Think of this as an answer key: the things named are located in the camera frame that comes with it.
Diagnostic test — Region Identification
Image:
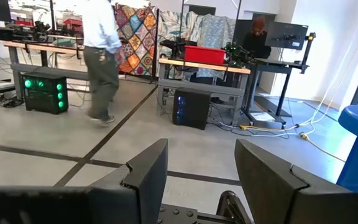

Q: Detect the pale blue patterned cloth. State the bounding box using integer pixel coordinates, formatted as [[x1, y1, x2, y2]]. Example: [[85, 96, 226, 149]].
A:
[[196, 14, 236, 78]]

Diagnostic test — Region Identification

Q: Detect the seated person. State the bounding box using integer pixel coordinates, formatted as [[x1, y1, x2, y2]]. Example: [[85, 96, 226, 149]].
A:
[[241, 17, 272, 60]]

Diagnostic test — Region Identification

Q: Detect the black computer with green fans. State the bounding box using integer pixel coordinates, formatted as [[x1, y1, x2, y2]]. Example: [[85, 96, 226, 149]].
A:
[[21, 72, 70, 115]]

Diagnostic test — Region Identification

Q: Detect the small red bin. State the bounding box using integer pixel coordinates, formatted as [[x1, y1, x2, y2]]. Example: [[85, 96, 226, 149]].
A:
[[63, 18, 83, 34]]

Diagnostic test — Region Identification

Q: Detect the colourful patchwork quilt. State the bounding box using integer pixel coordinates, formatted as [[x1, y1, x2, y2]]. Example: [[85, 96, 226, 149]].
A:
[[114, 2, 158, 76]]

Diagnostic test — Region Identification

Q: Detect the black backdrop stand pole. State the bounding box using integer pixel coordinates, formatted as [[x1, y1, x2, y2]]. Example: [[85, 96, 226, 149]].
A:
[[152, 8, 160, 83]]

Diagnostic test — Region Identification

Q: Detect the leaf-pattern cloth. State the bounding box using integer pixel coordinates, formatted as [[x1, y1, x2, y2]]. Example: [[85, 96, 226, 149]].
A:
[[157, 10, 204, 78]]

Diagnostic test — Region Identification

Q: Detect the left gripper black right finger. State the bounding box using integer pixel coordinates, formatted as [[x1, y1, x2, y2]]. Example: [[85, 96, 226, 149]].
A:
[[234, 139, 358, 224]]

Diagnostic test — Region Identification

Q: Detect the yellow extension cable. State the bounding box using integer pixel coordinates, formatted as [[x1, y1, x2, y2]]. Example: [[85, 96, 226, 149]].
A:
[[239, 124, 300, 131], [299, 132, 347, 164]]

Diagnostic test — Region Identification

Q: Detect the black rolling monitor stand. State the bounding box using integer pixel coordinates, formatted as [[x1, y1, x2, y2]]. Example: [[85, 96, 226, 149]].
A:
[[242, 30, 316, 128]]

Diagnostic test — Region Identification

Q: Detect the white flat box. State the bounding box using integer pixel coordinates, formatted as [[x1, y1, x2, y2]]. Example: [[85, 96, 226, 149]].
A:
[[249, 111, 275, 122]]

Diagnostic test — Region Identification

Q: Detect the red plastic bin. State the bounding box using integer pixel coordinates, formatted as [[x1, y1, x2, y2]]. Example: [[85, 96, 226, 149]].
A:
[[184, 45, 227, 65]]

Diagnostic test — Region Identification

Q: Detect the black monitor on stand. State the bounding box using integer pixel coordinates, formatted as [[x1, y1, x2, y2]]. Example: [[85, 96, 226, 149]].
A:
[[264, 21, 309, 50]]

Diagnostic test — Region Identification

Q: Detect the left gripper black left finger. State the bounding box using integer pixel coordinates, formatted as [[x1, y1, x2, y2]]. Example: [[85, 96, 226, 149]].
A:
[[0, 139, 169, 224]]

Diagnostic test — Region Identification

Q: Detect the long grey wooden-top workbench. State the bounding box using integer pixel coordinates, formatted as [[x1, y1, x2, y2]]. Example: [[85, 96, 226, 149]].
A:
[[1, 40, 90, 100]]

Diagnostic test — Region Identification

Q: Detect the grey workbench with wooden top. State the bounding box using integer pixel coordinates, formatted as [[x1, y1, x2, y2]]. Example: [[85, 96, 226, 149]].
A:
[[156, 58, 251, 125]]

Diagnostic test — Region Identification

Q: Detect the black computer with blue light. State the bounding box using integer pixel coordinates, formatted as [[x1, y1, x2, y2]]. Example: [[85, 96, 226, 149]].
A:
[[172, 87, 213, 131]]

